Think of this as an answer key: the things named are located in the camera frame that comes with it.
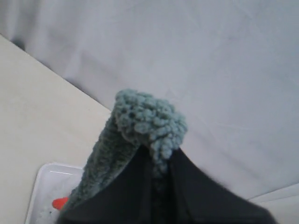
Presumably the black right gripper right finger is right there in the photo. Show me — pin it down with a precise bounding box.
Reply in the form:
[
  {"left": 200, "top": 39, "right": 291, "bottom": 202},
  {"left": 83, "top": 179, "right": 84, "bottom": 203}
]
[{"left": 168, "top": 149, "right": 276, "bottom": 224}]

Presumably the white snowman plush toy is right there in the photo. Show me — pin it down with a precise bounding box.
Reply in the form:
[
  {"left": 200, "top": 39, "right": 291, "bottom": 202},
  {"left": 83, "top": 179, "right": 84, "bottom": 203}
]
[{"left": 35, "top": 184, "right": 71, "bottom": 224}]

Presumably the white backdrop curtain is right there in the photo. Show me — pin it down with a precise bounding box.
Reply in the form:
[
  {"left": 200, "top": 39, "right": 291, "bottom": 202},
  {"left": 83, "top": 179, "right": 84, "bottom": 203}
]
[{"left": 0, "top": 0, "right": 299, "bottom": 198}]

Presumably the green fluffy scarf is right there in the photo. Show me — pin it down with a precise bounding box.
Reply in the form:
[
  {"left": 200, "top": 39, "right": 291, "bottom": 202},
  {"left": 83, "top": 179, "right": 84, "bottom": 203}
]
[{"left": 66, "top": 89, "right": 187, "bottom": 210}]

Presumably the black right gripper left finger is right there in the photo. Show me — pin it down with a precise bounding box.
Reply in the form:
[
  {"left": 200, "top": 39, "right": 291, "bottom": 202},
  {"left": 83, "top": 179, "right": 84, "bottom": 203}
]
[{"left": 58, "top": 146, "right": 152, "bottom": 224}]

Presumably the white plastic tray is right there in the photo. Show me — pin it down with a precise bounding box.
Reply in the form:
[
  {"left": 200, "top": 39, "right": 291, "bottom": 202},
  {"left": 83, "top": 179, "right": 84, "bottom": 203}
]
[{"left": 25, "top": 163, "right": 83, "bottom": 224}]

